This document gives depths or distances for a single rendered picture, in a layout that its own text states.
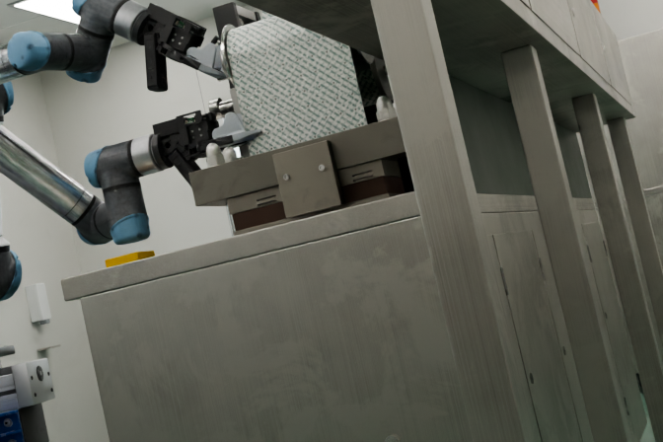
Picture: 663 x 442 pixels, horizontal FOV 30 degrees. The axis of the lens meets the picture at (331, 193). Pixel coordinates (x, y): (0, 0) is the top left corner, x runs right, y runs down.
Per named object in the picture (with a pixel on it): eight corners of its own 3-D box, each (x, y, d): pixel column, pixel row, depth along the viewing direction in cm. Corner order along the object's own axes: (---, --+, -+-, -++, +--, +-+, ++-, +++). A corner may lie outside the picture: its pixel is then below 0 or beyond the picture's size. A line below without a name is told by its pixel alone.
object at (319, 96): (256, 175, 233) (234, 79, 234) (372, 143, 226) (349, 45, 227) (255, 175, 232) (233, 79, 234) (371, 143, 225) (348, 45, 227)
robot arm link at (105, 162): (106, 193, 247) (97, 152, 247) (154, 180, 243) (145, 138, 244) (86, 192, 239) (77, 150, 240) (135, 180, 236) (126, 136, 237)
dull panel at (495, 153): (582, 200, 436) (565, 134, 438) (592, 198, 435) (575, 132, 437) (435, 196, 223) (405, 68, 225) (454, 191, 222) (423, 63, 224)
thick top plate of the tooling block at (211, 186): (231, 206, 230) (224, 175, 230) (436, 153, 218) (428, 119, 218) (195, 206, 214) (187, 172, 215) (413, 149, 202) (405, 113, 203)
